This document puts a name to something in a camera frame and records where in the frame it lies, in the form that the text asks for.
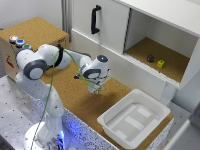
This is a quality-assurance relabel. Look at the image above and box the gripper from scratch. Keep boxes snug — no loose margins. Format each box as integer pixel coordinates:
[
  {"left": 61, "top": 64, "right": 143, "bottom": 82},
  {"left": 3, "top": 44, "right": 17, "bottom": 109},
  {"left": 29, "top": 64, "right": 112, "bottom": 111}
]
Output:
[{"left": 87, "top": 74, "right": 112, "bottom": 94}]

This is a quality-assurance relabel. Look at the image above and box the purple block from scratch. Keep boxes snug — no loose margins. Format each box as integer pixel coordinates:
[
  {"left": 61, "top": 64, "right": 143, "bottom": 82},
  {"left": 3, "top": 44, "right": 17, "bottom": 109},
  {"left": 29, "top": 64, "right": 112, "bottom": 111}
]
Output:
[{"left": 146, "top": 54, "right": 155, "bottom": 64}]

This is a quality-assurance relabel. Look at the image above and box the yellow block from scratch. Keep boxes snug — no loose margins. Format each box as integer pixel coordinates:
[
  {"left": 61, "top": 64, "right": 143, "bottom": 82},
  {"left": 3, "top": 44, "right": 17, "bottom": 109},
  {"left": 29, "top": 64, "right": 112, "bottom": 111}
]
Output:
[{"left": 156, "top": 59, "right": 166, "bottom": 69}]

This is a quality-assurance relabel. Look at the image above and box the white plastic box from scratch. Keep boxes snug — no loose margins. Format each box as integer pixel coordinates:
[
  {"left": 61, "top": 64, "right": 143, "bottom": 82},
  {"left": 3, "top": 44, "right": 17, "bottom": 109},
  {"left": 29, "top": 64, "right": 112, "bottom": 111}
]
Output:
[{"left": 96, "top": 88, "right": 172, "bottom": 150}]

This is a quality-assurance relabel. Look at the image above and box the white sliding door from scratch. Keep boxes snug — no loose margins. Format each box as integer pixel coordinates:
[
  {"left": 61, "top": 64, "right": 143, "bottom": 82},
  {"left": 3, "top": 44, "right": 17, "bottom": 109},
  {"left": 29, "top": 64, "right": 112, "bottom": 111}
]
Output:
[{"left": 72, "top": 0, "right": 131, "bottom": 56}]

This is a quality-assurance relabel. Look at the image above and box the white cabinet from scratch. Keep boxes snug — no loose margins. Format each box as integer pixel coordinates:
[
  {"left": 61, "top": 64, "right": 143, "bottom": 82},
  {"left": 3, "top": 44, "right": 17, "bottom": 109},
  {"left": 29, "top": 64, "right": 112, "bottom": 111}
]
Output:
[{"left": 70, "top": 0, "right": 200, "bottom": 107}]

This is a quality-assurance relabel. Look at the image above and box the wooden drawer box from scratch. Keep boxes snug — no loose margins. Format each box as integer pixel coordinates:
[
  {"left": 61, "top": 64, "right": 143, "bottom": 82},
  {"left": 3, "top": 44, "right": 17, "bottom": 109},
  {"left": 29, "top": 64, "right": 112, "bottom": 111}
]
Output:
[{"left": 0, "top": 16, "right": 71, "bottom": 82}]

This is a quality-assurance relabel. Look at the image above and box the green button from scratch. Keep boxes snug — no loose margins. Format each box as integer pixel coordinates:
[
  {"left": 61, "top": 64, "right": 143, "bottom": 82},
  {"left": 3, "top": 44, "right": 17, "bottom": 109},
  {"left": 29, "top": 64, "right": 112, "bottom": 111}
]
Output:
[{"left": 21, "top": 43, "right": 33, "bottom": 51}]

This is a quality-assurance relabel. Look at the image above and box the blue button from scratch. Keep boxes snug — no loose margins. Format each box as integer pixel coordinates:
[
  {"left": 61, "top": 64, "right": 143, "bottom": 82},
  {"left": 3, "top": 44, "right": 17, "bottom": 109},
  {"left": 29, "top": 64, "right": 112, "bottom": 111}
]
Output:
[{"left": 15, "top": 38, "right": 26, "bottom": 48}]

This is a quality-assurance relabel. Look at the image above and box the red button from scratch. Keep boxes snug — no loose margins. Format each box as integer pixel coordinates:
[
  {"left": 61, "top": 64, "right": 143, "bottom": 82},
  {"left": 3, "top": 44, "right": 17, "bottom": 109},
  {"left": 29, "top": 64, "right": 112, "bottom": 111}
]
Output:
[{"left": 8, "top": 34, "right": 19, "bottom": 44}]

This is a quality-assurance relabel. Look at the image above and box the green cable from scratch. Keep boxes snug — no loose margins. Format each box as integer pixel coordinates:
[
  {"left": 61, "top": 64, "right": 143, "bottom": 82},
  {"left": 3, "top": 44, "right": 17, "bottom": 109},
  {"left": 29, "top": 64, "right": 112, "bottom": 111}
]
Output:
[{"left": 28, "top": 48, "right": 106, "bottom": 150}]

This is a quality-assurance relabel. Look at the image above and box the black door handle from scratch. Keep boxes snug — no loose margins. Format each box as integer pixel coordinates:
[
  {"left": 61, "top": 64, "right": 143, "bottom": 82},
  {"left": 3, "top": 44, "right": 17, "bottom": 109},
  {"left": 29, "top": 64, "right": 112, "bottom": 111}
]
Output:
[{"left": 90, "top": 4, "right": 102, "bottom": 35}]

